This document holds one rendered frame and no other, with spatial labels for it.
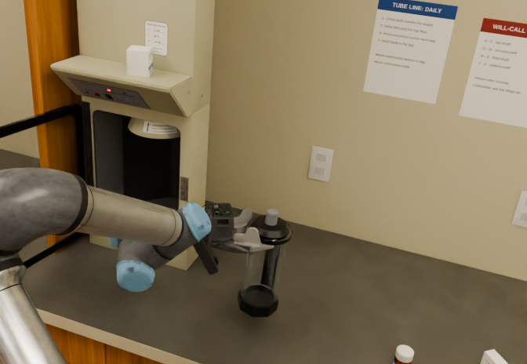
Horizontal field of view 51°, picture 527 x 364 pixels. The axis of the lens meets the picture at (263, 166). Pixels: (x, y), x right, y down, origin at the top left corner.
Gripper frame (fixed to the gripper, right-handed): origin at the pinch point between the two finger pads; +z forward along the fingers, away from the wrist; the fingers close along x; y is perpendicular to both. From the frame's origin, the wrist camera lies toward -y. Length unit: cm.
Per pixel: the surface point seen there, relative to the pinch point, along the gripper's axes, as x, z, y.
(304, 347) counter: -10.7, 10.1, -24.9
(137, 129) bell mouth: 31.3, -30.4, 13.8
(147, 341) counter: -5.4, -27.0, -25.3
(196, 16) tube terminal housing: 22, -17, 46
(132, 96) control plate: 21.3, -31.2, 26.2
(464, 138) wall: 26, 62, 16
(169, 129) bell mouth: 29.4, -22.0, 14.8
